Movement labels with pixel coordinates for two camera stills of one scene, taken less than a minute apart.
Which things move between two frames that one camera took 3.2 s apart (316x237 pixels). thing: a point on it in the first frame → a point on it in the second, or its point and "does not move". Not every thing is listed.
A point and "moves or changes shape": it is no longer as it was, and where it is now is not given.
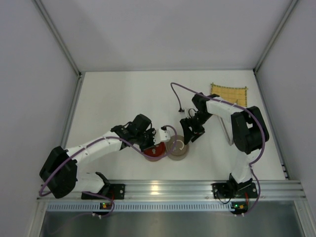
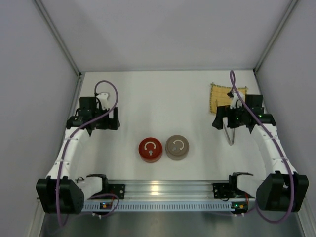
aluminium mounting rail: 194,190 does not move
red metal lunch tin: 154,158 moves or changes shape
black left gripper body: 149,141 → 108,122
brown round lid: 180,148 does not move
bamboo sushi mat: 237,95 does not move
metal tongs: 226,122 does not move
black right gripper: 191,126 → 232,121
